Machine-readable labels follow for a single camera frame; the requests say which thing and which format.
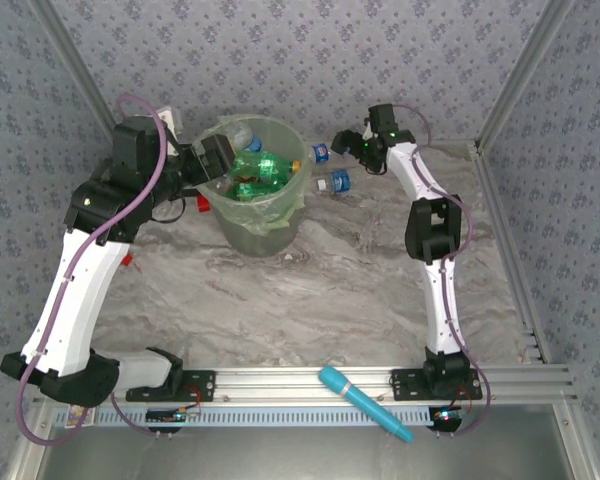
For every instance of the brown coffee bottle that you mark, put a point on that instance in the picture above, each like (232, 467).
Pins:
(245, 178)

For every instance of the blue label clear bottle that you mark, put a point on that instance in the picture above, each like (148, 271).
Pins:
(240, 135)

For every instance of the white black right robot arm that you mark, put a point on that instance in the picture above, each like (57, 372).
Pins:
(440, 310)

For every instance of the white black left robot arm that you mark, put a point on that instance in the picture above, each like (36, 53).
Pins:
(80, 300)

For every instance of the green mesh plastic bin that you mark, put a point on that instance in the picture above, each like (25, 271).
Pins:
(260, 246)

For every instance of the blue label bottle white cap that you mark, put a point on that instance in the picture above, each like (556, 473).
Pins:
(339, 181)

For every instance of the small red plastic piece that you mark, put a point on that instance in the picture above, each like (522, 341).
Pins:
(127, 259)

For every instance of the red plastic clip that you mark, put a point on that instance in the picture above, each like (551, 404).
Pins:
(203, 203)

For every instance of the small green circuit board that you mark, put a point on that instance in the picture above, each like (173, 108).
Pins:
(447, 416)
(170, 415)

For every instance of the small picture card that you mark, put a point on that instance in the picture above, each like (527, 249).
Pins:
(77, 415)

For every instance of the teal pen-shaped tool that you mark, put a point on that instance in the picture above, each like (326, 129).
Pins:
(360, 400)

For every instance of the grey metal panel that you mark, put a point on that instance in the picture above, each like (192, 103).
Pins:
(300, 455)

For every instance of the aluminium back rail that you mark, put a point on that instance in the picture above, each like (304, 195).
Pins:
(430, 142)

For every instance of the aluminium frame post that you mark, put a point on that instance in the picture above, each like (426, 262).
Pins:
(75, 70)
(525, 70)

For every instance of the aluminium side rail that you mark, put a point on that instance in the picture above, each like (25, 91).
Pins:
(502, 225)

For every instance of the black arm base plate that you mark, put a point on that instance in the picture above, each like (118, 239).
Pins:
(202, 385)
(405, 382)

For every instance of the aluminium front rail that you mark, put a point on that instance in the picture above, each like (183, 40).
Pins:
(280, 385)

